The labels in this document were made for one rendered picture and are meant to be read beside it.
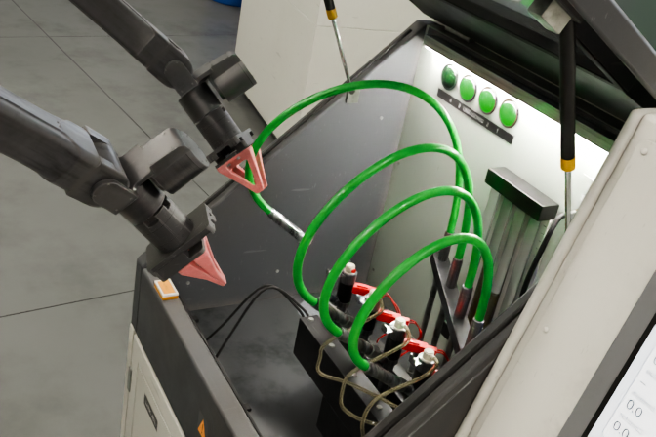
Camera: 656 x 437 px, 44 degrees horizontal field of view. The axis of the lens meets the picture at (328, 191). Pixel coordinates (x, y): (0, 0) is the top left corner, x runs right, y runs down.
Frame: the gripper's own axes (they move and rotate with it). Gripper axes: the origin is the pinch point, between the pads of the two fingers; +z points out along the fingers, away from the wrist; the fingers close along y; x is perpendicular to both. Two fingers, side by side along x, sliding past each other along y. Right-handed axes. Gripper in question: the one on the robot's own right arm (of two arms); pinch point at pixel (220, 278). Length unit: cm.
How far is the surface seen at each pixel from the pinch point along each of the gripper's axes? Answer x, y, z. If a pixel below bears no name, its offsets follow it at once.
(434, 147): 12.1, 34.2, 11.2
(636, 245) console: -22, 45, 17
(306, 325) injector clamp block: 20.8, -2.2, 30.4
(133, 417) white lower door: 40, -48, 38
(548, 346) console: -19.9, 30.0, 25.1
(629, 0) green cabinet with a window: 232, 151, 147
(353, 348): -8.0, 8.7, 16.9
